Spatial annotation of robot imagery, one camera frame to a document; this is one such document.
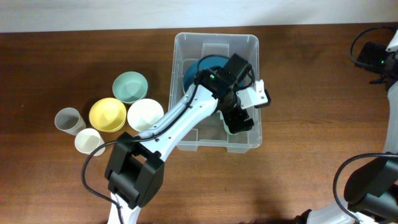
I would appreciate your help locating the grey plastic cup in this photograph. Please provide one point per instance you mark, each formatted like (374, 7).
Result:
(69, 121)

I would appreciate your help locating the green plastic cup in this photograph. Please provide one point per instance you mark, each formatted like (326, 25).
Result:
(226, 128)

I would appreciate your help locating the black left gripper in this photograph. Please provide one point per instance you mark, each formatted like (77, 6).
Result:
(233, 116)

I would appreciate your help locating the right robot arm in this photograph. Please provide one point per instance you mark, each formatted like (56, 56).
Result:
(333, 130)

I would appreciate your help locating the green plastic bowl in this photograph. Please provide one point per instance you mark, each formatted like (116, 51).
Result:
(130, 87)

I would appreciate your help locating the white plastic bowl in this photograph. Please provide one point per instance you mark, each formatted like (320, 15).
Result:
(144, 113)

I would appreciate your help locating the clear plastic storage bin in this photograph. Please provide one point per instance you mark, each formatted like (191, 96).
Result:
(190, 47)

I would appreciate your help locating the cream plastic cup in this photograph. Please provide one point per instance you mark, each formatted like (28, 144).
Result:
(88, 140)

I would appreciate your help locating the yellow plastic bowl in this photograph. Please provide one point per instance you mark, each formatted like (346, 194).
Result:
(108, 115)

